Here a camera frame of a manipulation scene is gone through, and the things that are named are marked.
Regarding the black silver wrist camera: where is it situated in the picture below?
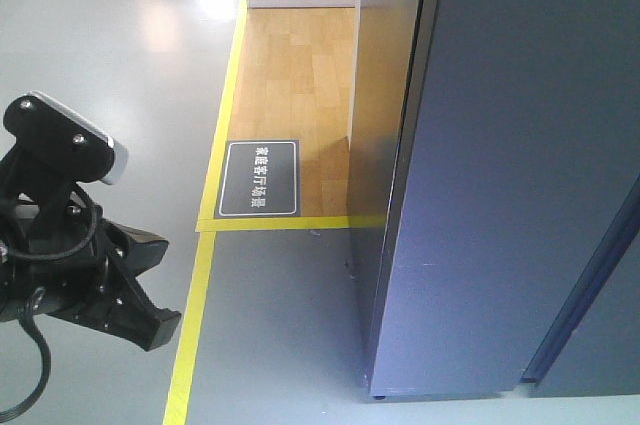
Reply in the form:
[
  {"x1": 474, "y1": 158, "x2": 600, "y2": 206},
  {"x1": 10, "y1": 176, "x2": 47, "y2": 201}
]
[{"x1": 3, "y1": 91, "x2": 129, "y2": 185}]

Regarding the grey fridge door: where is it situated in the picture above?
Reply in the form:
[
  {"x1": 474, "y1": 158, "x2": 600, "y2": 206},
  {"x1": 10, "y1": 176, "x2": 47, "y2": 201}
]
[{"x1": 369, "y1": 0, "x2": 639, "y2": 396}]

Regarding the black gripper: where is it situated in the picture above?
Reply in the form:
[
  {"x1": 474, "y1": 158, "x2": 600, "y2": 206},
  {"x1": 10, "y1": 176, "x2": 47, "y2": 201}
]
[{"x1": 1, "y1": 144, "x2": 182, "y2": 351}]

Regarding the dark floor label sign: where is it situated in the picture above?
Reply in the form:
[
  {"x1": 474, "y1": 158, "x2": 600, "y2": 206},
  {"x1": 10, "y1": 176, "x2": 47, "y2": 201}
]
[{"x1": 214, "y1": 139, "x2": 301, "y2": 219}]

